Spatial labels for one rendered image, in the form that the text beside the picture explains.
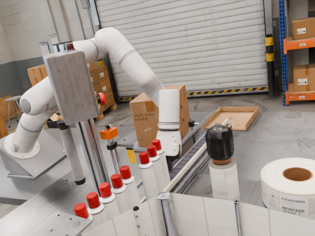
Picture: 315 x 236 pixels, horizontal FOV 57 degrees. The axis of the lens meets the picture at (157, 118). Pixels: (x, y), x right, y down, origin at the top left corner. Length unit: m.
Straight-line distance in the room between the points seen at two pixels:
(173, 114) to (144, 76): 0.19
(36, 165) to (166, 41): 4.12
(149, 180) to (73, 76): 0.46
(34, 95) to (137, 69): 0.56
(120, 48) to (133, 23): 4.53
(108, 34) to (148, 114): 0.54
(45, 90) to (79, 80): 0.66
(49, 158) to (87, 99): 1.04
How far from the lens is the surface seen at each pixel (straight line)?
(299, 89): 4.66
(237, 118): 1.93
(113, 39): 1.20
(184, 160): 1.38
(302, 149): 1.52
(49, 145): 1.90
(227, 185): 0.94
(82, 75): 0.82
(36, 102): 1.49
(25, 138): 1.71
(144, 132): 1.63
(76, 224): 0.67
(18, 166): 1.79
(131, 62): 1.17
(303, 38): 4.51
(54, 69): 0.81
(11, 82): 7.83
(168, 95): 1.14
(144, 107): 1.57
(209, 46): 5.28
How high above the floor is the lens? 1.51
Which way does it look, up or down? 18 degrees down
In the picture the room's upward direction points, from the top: 11 degrees counter-clockwise
